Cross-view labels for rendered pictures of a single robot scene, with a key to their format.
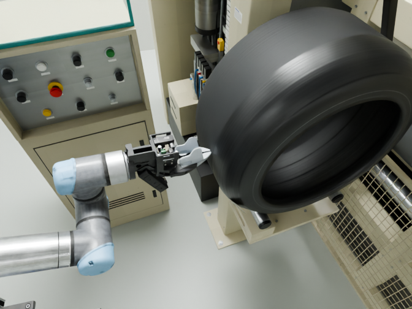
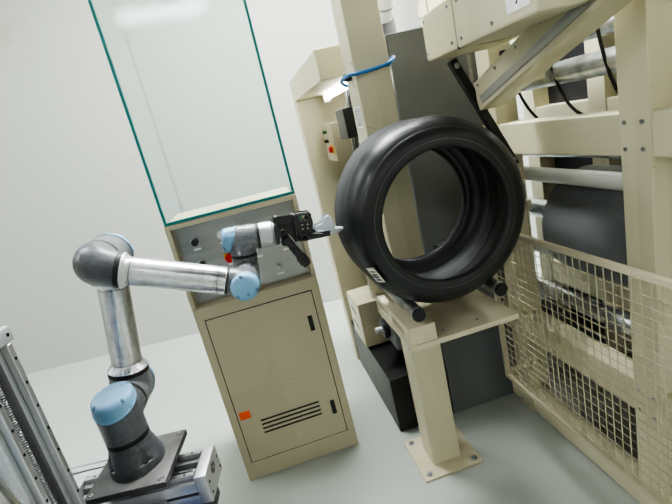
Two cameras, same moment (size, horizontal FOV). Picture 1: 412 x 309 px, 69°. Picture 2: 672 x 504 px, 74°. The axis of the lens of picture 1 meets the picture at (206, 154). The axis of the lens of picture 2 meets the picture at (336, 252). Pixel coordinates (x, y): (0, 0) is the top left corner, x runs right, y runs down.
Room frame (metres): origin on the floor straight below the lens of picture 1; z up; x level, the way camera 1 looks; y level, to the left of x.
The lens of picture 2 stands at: (-0.84, -0.25, 1.50)
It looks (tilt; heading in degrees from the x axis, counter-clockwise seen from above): 15 degrees down; 12
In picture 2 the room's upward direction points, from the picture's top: 13 degrees counter-clockwise
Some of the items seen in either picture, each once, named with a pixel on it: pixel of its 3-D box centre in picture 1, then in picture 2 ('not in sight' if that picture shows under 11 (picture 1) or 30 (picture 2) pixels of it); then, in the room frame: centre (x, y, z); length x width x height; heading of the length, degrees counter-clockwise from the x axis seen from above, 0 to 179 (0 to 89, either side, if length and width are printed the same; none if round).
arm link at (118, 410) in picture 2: not in sight; (119, 411); (0.13, 0.66, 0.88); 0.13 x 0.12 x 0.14; 18
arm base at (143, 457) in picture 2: not in sight; (132, 447); (0.12, 0.66, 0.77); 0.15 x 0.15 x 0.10
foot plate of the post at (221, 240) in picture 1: (229, 223); (441, 450); (0.88, -0.15, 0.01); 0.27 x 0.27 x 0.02; 20
